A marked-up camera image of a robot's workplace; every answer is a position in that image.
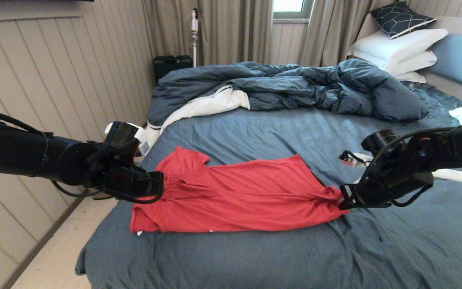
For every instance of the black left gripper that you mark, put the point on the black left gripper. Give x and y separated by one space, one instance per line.
130 182

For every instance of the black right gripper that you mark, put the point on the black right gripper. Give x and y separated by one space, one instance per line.
395 182

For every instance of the red t-shirt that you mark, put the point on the red t-shirt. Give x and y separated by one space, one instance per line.
247 200

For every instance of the white bed linen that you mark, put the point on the white bed linen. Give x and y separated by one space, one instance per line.
203 106

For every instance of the white flat remote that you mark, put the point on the white flat remote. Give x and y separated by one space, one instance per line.
451 176

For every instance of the black hard case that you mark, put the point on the black hard case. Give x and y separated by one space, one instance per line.
171 65

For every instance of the dark blue crumpled duvet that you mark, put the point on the dark blue crumpled duvet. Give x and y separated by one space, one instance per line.
295 86

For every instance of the white stick vacuum cleaner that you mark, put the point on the white stick vacuum cleaner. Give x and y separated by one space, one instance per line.
194 38

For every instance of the large white pillow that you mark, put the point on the large white pillow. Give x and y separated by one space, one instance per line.
393 47

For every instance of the beige curtain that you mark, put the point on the beige curtain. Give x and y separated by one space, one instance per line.
335 30
223 30

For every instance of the dark patterned cushion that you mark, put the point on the dark patterned cushion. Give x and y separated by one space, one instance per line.
399 19

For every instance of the grey framed window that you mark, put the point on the grey framed window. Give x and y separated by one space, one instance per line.
289 8

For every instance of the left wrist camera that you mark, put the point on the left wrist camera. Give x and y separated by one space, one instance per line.
122 132

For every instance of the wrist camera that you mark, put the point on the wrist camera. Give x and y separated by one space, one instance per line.
122 132
379 140

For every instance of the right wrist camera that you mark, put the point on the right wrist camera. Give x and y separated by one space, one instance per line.
379 140

